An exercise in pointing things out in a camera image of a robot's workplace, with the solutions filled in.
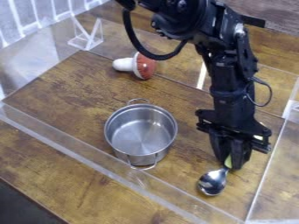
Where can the clear acrylic triangular bracket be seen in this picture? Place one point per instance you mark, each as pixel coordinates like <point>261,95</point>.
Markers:
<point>86,40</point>

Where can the black bar on table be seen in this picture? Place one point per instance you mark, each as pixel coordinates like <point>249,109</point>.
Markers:
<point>254,21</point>

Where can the red white toy mushroom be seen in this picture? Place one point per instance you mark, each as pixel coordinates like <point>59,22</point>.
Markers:
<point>141,65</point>

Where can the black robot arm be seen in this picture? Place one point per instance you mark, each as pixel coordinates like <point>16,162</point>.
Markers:
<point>210,25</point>

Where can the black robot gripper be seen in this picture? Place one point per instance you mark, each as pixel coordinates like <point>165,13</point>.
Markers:
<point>231,119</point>

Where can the green handled metal spoon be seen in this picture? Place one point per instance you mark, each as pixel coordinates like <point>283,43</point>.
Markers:
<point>213,181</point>

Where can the clear acrylic enclosure wall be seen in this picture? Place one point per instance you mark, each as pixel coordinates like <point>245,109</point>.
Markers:
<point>35,31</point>

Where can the stainless steel pot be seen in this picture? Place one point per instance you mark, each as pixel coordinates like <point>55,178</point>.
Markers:
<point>141,131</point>

